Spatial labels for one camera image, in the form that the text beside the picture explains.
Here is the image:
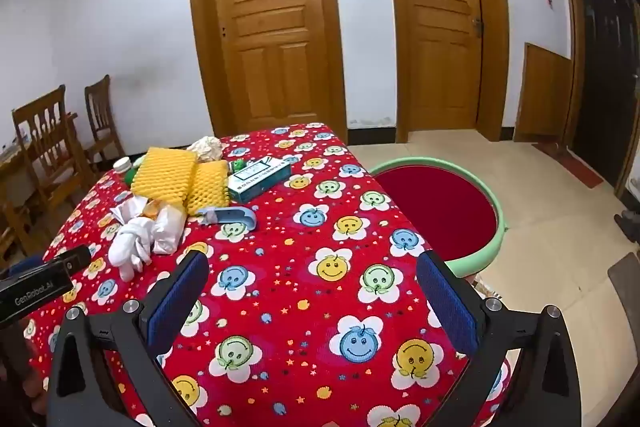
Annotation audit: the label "small wooden chair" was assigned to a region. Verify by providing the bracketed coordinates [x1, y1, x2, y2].
[84, 75, 126, 162]

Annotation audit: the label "low wooden wall panel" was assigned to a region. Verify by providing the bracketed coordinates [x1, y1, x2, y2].
[514, 42, 573, 142]

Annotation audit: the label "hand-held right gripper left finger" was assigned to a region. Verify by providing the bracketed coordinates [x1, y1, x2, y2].
[46, 251, 211, 427]

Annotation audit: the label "crumpled beige paper ball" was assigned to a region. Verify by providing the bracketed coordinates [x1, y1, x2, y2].
[187, 136, 224, 162]

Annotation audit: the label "tall wooden chair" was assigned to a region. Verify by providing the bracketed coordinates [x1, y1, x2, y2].
[12, 85, 98, 228]

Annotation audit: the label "green bottle with white cap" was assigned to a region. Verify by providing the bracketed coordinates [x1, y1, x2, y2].
[113, 155, 146, 185]

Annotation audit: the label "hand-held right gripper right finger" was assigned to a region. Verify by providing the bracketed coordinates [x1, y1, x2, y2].
[416, 251, 583, 427]

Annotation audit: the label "clear plastic wrapper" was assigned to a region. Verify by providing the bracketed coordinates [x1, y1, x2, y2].
[150, 202, 186, 255]

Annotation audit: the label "panelled wooden door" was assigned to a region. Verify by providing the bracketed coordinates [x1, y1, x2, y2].
[187, 0, 348, 142]

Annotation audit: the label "small yellow foam net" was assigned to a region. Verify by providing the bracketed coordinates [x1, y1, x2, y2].
[186, 160, 231, 217]

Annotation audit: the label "large yellow foam net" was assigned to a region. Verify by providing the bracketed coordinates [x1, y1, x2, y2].
[131, 148, 201, 199]

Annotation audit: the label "red smiley flower tablecloth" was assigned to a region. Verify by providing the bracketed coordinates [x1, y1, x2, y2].
[27, 123, 511, 427]

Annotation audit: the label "blue and white cardboard box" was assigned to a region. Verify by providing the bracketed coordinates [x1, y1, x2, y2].
[227, 158, 292, 202]

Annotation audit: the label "dark shoes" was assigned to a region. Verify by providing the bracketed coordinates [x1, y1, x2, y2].
[614, 209, 640, 244]

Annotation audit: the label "dark entrance door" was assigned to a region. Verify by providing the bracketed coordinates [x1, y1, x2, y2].
[560, 0, 640, 198]

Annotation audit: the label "blue plastic inhaler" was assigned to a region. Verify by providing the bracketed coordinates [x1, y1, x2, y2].
[196, 206, 257, 232]

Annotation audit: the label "green basin with red inside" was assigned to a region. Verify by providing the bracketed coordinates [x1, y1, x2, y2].
[370, 157, 510, 278]

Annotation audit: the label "wooden door with metal handle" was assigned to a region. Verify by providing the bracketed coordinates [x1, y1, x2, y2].
[380, 0, 511, 142]

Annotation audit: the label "red doormat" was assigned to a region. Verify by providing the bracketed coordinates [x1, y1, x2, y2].
[532, 142, 603, 188]

